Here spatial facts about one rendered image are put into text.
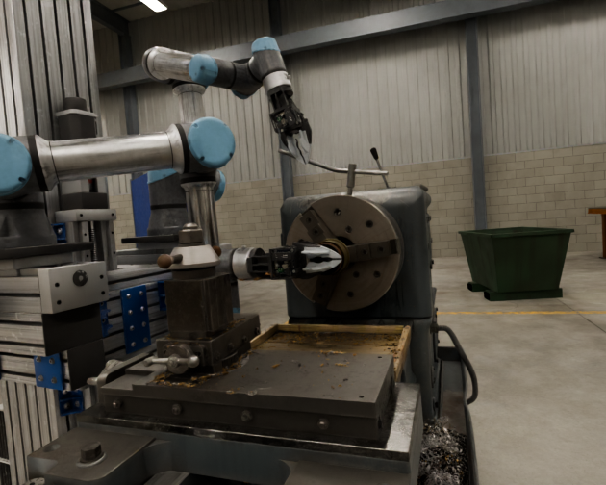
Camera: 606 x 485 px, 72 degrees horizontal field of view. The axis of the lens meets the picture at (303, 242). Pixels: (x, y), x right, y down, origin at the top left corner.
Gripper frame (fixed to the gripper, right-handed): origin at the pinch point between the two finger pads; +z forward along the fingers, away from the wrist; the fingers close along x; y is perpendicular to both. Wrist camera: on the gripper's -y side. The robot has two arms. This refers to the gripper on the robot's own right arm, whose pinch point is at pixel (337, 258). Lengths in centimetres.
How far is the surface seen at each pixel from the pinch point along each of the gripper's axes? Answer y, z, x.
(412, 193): -32.0, 14.5, 14.6
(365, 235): -15.1, 3.6, 4.3
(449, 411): -43, 21, -54
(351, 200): -15.1, 0.7, 13.6
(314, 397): 48, 10, -11
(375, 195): -32.2, 3.9, 15.0
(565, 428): -150, 73, -109
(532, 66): -1031, 207, 325
